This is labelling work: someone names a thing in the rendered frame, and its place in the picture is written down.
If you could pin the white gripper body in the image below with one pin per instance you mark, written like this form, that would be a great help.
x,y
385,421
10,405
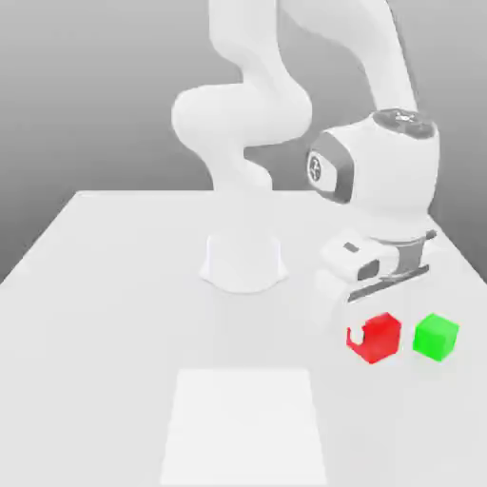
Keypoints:
x,y
342,300

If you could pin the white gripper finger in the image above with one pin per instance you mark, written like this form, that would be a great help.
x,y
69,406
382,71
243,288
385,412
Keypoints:
x,y
356,331

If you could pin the small red cube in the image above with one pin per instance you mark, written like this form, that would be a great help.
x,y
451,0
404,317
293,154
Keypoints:
x,y
381,338

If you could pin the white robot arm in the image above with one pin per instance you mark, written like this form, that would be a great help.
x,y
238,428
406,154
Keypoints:
x,y
243,114

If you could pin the small green cube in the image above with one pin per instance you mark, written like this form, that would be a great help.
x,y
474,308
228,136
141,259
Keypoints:
x,y
435,337

